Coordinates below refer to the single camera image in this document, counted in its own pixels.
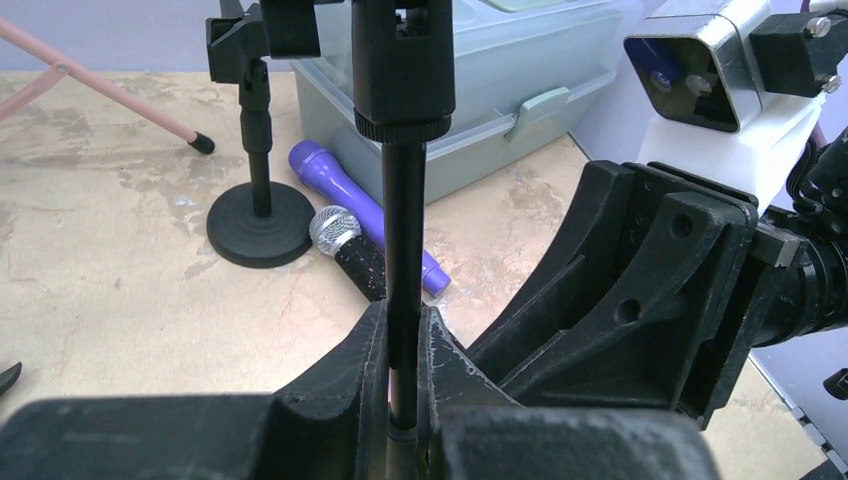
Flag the pink music stand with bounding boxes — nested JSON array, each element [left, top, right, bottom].
[[1, 18, 215, 155]]

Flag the purple microphone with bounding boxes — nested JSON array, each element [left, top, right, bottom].
[[287, 139, 453, 298]]

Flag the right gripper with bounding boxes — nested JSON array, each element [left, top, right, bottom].
[[468, 161, 800, 428]]

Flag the translucent plastic storage box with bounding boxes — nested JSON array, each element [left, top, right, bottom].
[[291, 1, 643, 202]]

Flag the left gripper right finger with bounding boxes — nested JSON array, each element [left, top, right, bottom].
[[418, 307, 720, 479]]

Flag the blue-handled pliers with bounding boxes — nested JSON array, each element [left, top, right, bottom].
[[0, 362, 23, 396]]

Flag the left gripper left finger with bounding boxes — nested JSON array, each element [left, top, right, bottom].
[[1, 303, 388, 479]]

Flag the silver condenser microphone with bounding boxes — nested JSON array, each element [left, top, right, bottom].
[[309, 205, 387, 302]]

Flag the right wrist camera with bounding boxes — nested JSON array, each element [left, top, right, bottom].
[[623, 1, 847, 210]]

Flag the black round-base mic stand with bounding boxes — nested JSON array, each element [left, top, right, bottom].
[[206, 1, 315, 269]]

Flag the black tripod mic stand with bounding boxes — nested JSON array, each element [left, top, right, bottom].
[[258, 0, 458, 480]]

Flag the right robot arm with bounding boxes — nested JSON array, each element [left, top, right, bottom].
[[468, 161, 847, 426]]

